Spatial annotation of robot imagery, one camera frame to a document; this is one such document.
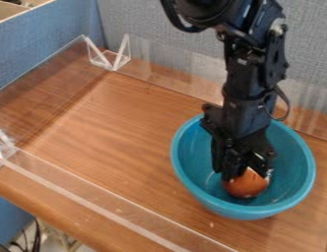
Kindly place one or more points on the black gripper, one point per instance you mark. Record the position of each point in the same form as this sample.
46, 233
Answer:
239, 143

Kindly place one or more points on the red white-spotted toy mushroom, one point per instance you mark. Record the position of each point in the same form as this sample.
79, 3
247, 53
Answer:
248, 185

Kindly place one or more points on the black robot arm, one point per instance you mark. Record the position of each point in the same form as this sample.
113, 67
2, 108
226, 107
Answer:
251, 27

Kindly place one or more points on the blue plastic bowl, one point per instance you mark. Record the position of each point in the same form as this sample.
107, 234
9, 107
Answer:
293, 177

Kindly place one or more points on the clear acrylic back barrier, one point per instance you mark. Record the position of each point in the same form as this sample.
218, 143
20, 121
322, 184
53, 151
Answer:
198, 75

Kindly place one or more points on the clear acrylic barrier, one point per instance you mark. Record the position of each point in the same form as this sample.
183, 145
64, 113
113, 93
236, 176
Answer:
161, 230
198, 75

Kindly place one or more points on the clear acrylic front barrier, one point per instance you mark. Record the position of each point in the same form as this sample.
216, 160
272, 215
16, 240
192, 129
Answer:
161, 230

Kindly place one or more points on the blue partition with wooden shelf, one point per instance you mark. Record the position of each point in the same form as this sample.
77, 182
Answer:
40, 32

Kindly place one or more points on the clear acrylic corner bracket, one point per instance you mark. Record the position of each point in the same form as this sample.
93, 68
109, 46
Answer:
111, 60

